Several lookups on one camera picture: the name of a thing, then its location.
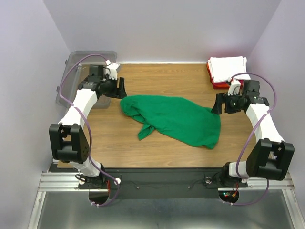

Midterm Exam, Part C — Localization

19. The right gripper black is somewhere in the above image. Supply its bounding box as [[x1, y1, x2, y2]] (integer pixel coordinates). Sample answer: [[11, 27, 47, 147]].
[[210, 91, 243, 115]]

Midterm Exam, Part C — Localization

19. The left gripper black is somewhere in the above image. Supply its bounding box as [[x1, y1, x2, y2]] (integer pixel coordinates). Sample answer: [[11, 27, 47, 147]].
[[101, 74, 128, 99]]

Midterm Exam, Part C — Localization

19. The green t-shirt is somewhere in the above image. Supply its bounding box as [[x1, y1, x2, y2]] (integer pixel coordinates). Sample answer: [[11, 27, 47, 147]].
[[120, 95, 221, 149]]

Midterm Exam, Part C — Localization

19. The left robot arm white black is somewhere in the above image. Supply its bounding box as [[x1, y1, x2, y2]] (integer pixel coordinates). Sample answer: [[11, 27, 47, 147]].
[[49, 63, 127, 188]]

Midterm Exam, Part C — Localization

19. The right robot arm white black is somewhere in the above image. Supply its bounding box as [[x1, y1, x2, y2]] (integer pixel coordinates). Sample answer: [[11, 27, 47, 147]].
[[212, 79, 295, 186]]

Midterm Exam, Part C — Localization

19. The red folded t-shirt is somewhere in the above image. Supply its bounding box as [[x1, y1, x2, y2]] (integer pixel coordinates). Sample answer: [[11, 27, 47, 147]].
[[206, 64, 244, 90]]

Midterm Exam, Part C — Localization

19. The white folded t-shirt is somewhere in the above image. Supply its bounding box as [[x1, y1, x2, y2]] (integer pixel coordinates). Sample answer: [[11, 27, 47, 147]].
[[208, 56, 247, 83]]

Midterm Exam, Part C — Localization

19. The clear plastic storage bin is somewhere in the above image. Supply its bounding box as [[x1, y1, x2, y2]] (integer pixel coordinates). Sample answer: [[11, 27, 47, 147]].
[[61, 51, 117, 102]]

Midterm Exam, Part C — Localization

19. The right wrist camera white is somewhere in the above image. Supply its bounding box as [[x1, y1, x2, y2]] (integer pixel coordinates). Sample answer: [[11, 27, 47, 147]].
[[227, 79, 242, 96]]

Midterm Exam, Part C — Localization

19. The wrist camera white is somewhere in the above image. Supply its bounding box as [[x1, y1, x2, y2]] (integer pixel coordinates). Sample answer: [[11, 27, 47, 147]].
[[105, 60, 121, 80], [227, 79, 242, 96]]

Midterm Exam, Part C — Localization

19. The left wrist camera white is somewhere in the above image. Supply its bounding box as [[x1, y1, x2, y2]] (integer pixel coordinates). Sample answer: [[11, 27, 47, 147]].
[[105, 60, 121, 80]]

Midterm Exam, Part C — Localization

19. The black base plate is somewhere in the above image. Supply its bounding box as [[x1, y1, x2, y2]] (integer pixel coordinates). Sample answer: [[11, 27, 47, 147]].
[[78, 167, 248, 200]]

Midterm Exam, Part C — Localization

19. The aluminium rail frame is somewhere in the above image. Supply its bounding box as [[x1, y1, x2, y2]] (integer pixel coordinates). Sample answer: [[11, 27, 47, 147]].
[[28, 63, 297, 229]]

